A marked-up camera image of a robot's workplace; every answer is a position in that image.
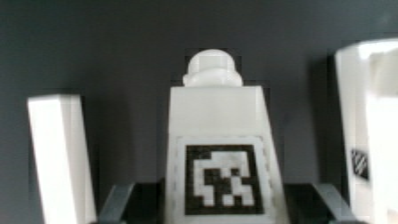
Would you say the white U-shaped fence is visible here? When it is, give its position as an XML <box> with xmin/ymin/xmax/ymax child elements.
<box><xmin>26</xmin><ymin>95</ymin><xmax>96</xmax><ymax>224</ymax></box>

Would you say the white table leg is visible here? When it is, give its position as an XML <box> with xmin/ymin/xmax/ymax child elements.
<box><xmin>165</xmin><ymin>49</ymin><xmax>289</xmax><ymax>224</ymax></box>

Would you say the white square table top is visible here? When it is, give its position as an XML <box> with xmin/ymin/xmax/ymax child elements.
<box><xmin>334</xmin><ymin>38</ymin><xmax>398</xmax><ymax>224</ymax></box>

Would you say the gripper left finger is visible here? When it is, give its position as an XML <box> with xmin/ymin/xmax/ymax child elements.
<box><xmin>96</xmin><ymin>184</ymin><xmax>135</xmax><ymax>224</ymax></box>

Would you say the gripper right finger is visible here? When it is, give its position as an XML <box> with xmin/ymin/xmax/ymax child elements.
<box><xmin>312</xmin><ymin>184</ymin><xmax>362</xmax><ymax>224</ymax></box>

